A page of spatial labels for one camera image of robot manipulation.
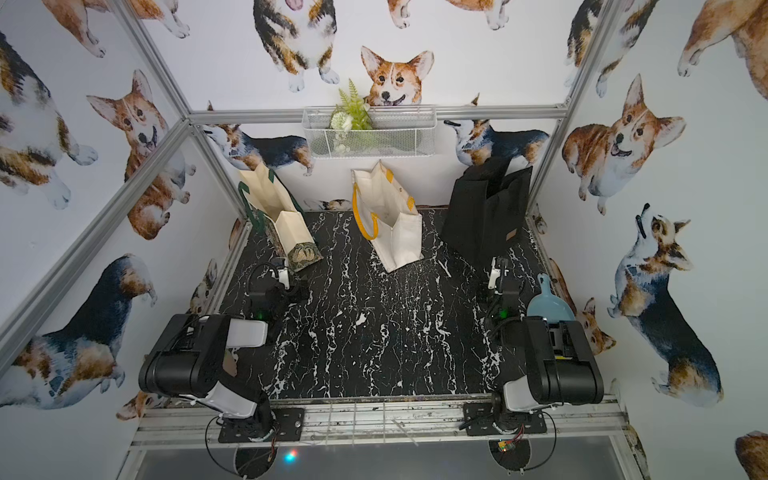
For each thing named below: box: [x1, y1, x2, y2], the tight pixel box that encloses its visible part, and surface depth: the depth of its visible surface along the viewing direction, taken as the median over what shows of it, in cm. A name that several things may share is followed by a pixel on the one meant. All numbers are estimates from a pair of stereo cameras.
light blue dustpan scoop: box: [527, 273, 575, 324], surface depth 96 cm
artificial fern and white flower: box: [329, 78, 373, 131], surface depth 84 cm
